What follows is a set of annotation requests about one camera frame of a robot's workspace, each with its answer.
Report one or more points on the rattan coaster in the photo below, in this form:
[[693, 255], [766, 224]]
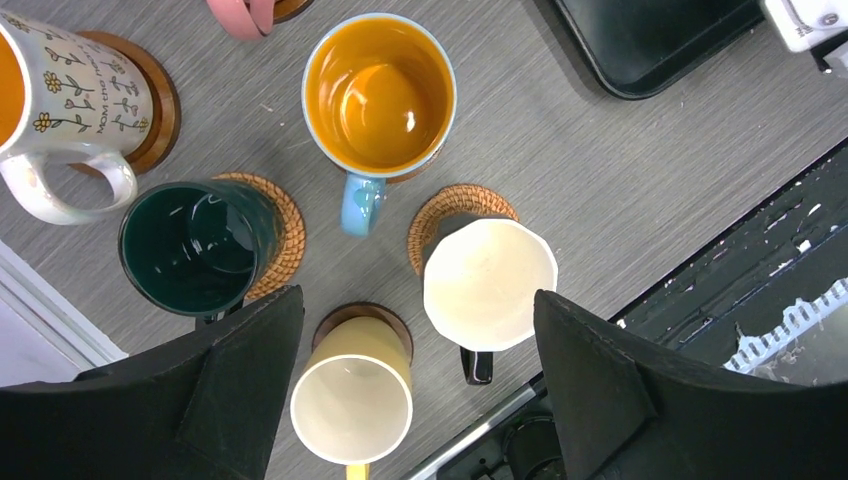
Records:
[[455, 199], [291, 238]]

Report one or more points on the black serving tray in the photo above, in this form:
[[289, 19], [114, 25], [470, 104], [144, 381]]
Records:
[[636, 49]]

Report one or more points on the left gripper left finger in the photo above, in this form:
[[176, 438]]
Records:
[[206, 405]]

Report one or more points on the cream yellow mug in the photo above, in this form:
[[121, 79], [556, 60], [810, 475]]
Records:
[[353, 403]]

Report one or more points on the black white-inside mug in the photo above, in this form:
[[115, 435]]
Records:
[[480, 274]]

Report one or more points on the dark green mug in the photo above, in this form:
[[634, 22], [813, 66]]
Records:
[[195, 248]]

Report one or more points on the floral white mug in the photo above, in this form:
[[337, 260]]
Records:
[[66, 99]]

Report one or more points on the blue patterned mug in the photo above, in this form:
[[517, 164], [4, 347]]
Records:
[[379, 95]]

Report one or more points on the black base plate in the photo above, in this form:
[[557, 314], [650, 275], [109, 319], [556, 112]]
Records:
[[767, 298]]

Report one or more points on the pink ghost mug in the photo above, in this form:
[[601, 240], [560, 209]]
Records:
[[244, 20]]

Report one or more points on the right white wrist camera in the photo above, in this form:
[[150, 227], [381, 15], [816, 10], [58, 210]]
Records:
[[818, 27]]

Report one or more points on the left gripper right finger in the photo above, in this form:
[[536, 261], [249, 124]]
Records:
[[627, 408]]

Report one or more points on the rattan coaster front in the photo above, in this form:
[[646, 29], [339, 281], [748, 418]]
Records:
[[291, 238]]

